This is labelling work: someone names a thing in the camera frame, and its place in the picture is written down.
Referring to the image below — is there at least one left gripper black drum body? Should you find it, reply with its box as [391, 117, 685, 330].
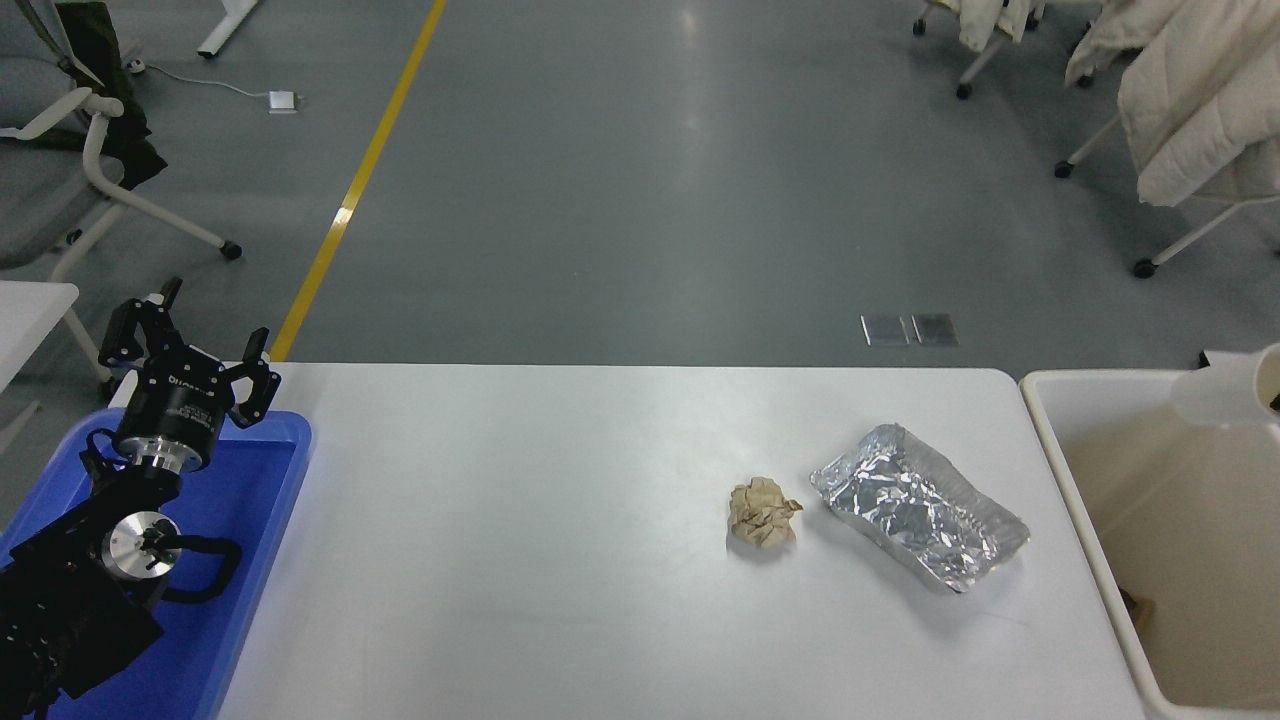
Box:
[119, 367, 238, 449]

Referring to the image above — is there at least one grey white-framed chair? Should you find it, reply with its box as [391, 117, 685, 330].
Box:
[0, 0, 244, 393]

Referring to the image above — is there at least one crinkled foil tray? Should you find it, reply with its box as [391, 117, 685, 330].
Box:
[808, 422, 1031, 599]

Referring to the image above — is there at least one white paper cup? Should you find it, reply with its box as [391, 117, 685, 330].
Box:
[1170, 343, 1280, 429]

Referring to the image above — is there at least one blue plastic tray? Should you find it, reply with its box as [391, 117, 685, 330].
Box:
[0, 408, 313, 720]

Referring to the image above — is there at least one small white table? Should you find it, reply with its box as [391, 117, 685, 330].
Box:
[0, 282, 81, 393]

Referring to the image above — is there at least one white desk foot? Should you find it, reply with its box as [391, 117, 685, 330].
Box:
[197, 0, 263, 58]

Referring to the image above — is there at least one crumpled tan paper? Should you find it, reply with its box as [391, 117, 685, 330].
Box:
[728, 477, 804, 549]

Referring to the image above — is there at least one white-framed rolling chair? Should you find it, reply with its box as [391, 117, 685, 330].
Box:
[1054, 110, 1280, 279]
[912, 0, 1098, 101]

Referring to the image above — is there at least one large pale plastic bin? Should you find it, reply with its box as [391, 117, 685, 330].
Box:
[1018, 368, 1280, 720]

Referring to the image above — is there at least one white floor cable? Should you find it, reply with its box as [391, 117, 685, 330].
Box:
[143, 63, 271, 102]

